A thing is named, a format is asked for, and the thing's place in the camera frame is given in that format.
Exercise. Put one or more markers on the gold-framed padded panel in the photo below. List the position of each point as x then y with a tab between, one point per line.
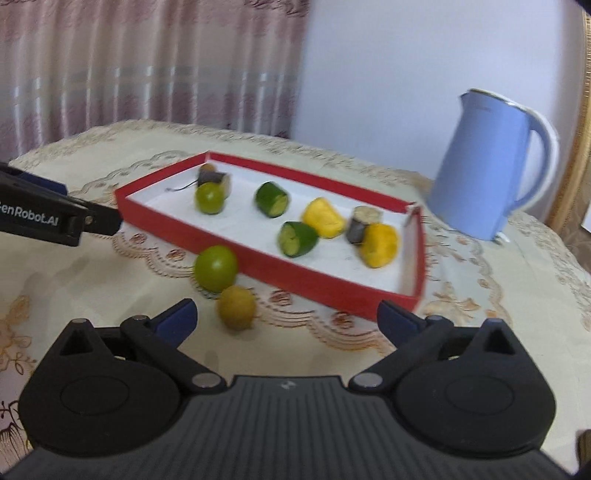
579	138

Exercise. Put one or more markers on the small yellow-brown fruit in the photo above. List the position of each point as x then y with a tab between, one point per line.
207	167
236	307

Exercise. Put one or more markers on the green cucumber piece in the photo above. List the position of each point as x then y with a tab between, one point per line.
298	238
271	198

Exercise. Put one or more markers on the blue electric kettle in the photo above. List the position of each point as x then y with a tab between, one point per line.
480	170

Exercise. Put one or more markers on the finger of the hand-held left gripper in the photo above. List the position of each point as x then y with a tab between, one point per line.
46	183
104	219

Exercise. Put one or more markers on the dark sugarcane piece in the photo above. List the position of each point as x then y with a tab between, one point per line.
359	227
215	178

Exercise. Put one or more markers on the green lime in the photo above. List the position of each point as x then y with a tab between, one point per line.
215	267
210	198

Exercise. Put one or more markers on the small dark stem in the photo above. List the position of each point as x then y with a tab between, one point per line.
179	188

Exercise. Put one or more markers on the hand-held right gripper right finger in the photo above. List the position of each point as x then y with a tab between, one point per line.
392	318

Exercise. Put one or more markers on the yellow pepper piece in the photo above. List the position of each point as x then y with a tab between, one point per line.
379	245
323	217

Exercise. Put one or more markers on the pink patterned curtain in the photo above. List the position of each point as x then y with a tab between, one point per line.
138	69

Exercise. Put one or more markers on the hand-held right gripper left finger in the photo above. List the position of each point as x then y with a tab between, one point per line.
178	318

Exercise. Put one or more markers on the red shallow cardboard box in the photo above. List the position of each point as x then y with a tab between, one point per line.
351	267

